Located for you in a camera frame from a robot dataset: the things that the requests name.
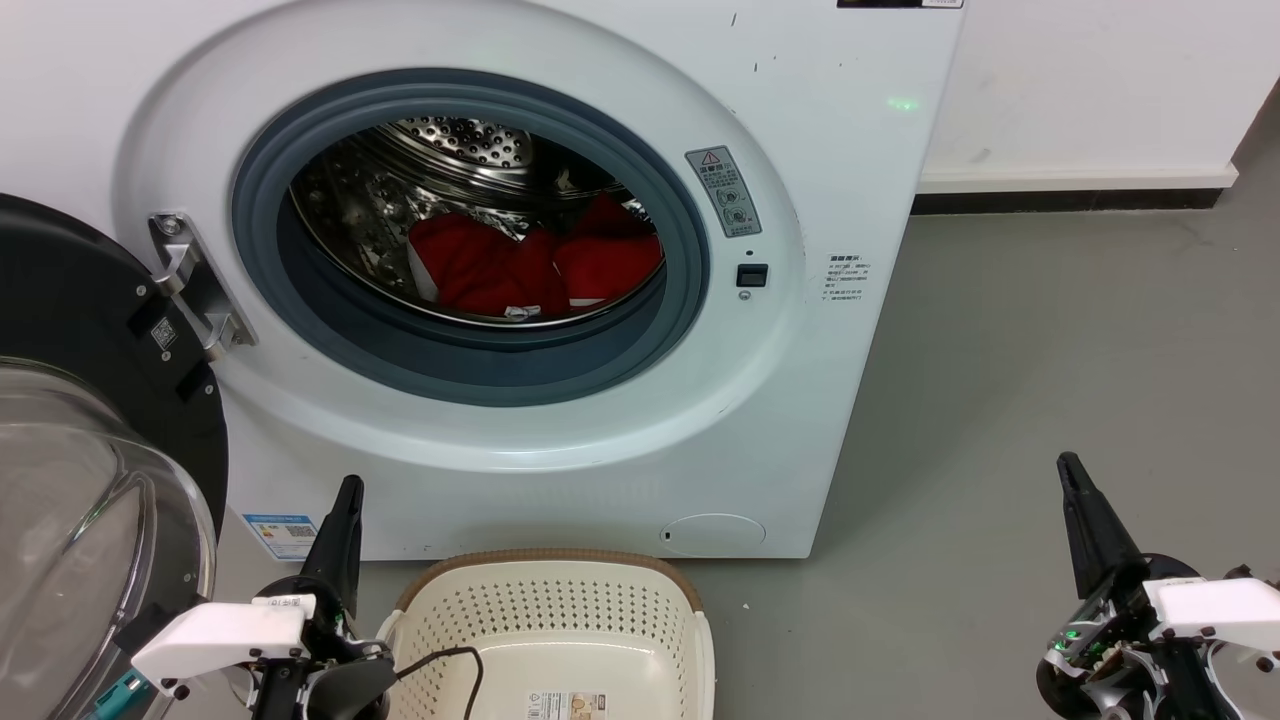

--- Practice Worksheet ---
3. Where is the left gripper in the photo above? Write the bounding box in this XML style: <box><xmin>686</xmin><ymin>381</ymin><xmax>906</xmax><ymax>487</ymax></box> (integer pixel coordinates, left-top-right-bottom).
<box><xmin>250</xmin><ymin>476</ymin><xmax>398</xmax><ymax>720</ymax></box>

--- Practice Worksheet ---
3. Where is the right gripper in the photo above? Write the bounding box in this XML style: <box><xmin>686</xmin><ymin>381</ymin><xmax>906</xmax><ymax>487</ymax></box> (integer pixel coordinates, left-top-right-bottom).
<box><xmin>1035</xmin><ymin>452</ymin><xmax>1251</xmax><ymax>720</ymax></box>

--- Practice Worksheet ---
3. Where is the red garment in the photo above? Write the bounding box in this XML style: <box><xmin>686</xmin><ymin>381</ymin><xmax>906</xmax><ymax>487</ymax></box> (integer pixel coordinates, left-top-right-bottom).
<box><xmin>407</xmin><ymin>193</ymin><xmax>664</xmax><ymax>321</ymax></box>

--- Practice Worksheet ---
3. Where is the cream perforated laundry basket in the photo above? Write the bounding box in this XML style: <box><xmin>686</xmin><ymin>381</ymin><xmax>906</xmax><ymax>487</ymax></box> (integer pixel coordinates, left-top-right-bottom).
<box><xmin>378</xmin><ymin>549</ymin><xmax>717</xmax><ymax>720</ymax></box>

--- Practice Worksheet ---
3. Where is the printed instruction label sticker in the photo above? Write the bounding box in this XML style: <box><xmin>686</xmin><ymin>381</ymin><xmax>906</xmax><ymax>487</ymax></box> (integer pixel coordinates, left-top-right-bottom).
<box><xmin>527</xmin><ymin>690</ymin><xmax>608</xmax><ymax>720</ymax></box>

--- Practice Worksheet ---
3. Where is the silver metal door hinge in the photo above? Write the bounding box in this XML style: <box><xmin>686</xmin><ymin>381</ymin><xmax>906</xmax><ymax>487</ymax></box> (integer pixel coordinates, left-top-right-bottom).
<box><xmin>148</xmin><ymin>212</ymin><xmax>258</xmax><ymax>361</ymax></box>

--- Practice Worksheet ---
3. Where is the black washer door with glass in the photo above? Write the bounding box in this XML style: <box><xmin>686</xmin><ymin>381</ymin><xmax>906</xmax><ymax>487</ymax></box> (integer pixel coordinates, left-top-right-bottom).
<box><xmin>0</xmin><ymin>192</ymin><xmax>231</xmax><ymax>720</ymax></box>

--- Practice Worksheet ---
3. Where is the perforated steel washer drum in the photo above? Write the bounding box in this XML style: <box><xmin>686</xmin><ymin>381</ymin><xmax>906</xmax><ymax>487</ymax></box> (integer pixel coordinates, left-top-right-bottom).
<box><xmin>290</xmin><ymin>117</ymin><xmax>666</xmax><ymax>326</ymax></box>

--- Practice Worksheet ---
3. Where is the blue energy label sticker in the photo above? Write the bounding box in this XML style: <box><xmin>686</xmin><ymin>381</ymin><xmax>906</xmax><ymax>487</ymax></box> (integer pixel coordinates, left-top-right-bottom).
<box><xmin>242</xmin><ymin>513</ymin><xmax>319</xmax><ymax>561</ymax></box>

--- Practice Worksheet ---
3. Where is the grey rubber door gasket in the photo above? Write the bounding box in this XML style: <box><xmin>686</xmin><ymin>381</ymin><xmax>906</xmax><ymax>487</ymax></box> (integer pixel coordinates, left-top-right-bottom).
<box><xmin>232</xmin><ymin>68</ymin><xmax>711</xmax><ymax>407</ymax></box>

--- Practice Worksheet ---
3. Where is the white front-load washing machine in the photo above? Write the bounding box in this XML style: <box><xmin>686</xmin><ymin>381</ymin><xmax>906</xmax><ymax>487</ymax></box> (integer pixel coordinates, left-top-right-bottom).
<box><xmin>0</xmin><ymin>0</ymin><xmax>966</xmax><ymax>561</ymax></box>

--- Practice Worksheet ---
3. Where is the white and black baseboard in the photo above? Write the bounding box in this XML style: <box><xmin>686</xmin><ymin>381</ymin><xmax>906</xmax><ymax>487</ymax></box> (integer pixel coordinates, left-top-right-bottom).
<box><xmin>912</xmin><ymin>165</ymin><xmax>1239</xmax><ymax>215</ymax></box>

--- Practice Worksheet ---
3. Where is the printed text notice label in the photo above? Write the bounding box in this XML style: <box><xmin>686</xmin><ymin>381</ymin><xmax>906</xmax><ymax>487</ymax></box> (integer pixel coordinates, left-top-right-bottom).
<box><xmin>824</xmin><ymin>252</ymin><xmax>873</xmax><ymax>303</ymax></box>

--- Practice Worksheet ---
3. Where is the round filter cover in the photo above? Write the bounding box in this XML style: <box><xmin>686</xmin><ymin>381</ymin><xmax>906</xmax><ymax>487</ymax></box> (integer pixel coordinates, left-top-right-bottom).
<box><xmin>660</xmin><ymin>513</ymin><xmax>767</xmax><ymax>558</ymax></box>

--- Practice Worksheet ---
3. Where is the grey warning sticker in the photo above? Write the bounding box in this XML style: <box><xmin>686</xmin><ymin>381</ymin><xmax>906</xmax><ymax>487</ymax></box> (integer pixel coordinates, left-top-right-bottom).
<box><xmin>685</xmin><ymin>146</ymin><xmax>763</xmax><ymax>239</ymax></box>

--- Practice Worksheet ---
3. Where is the thin black cable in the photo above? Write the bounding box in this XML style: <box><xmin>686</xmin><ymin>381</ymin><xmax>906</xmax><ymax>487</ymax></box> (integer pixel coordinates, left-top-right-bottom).
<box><xmin>392</xmin><ymin>646</ymin><xmax>486</xmax><ymax>720</ymax></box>

